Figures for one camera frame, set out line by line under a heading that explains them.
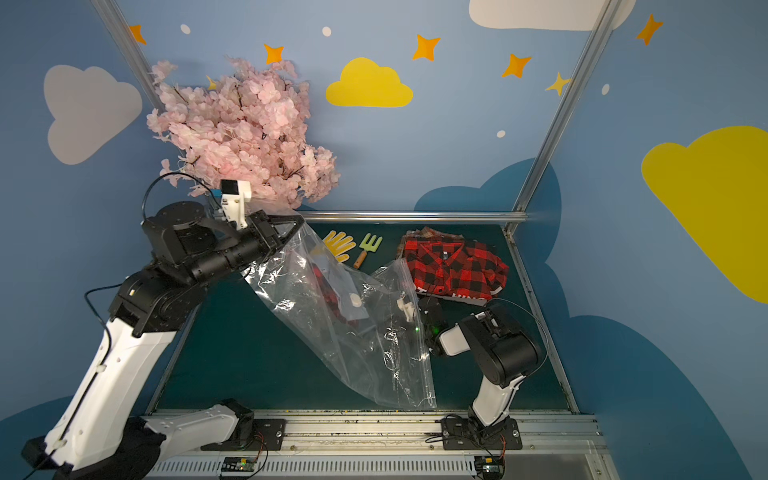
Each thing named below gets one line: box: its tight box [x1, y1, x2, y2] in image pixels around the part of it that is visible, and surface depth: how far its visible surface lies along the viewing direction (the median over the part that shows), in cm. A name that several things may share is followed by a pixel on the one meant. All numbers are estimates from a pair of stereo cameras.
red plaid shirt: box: [401, 226, 465, 246], surface depth 117 cm
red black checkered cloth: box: [397, 227, 509, 301], surface depth 100 cm
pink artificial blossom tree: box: [147, 60, 340, 211], surface depth 67 cm
